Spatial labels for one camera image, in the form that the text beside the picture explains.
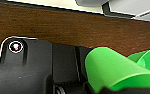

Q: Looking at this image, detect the small green cup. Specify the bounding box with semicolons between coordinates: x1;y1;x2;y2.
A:
83;46;150;94

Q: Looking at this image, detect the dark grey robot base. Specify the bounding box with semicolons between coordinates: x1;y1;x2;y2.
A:
0;35;94;94

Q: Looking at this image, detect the grey bin with blue lid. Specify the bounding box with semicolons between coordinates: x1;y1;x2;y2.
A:
74;0;150;23

